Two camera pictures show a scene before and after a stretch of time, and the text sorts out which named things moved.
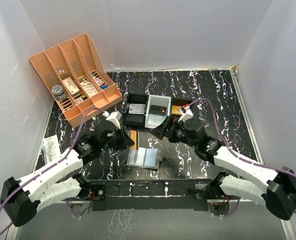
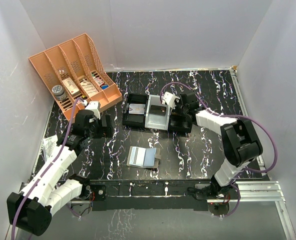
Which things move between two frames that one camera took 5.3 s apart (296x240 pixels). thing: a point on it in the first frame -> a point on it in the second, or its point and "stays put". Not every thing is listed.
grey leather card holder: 148,158 stays put
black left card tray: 137,120 stays put
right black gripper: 169,123 -> 178,102
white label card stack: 88,88 stays put
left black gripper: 124,142 -> 104,131
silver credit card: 135,108 stays put
